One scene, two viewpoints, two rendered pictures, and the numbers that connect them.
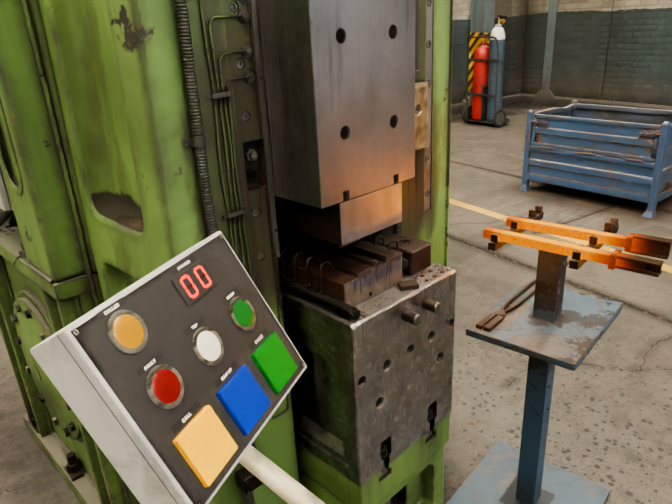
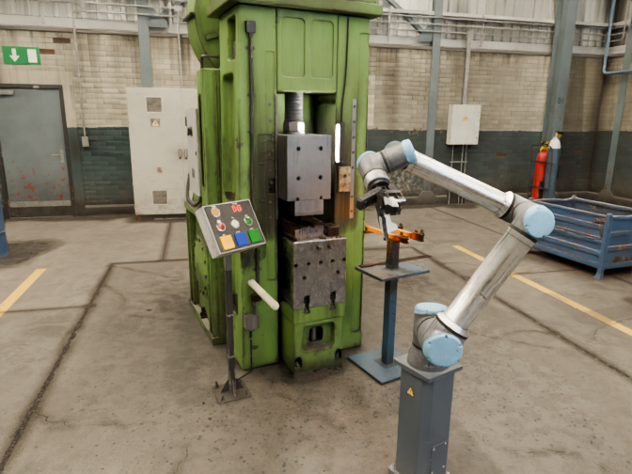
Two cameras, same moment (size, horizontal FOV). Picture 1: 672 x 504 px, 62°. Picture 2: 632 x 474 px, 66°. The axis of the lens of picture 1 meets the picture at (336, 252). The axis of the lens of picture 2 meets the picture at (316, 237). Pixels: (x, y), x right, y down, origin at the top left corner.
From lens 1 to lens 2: 199 cm
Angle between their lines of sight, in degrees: 19
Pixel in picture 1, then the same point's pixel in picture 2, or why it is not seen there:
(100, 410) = (205, 226)
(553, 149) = not seen: hidden behind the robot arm
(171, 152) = (244, 177)
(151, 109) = (239, 165)
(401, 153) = (323, 189)
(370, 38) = (310, 150)
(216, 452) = (229, 244)
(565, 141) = not seen: hidden behind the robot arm
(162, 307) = (225, 211)
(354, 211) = (301, 205)
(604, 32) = not seen: outside the picture
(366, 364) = (298, 260)
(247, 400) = (242, 239)
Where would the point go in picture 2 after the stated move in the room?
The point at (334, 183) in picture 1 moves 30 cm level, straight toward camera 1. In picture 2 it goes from (292, 194) to (274, 201)
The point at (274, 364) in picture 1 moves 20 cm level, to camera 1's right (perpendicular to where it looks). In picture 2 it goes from (253, 235) to (286, 239)
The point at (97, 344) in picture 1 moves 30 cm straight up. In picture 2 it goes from (208, 212) to (205, 155)
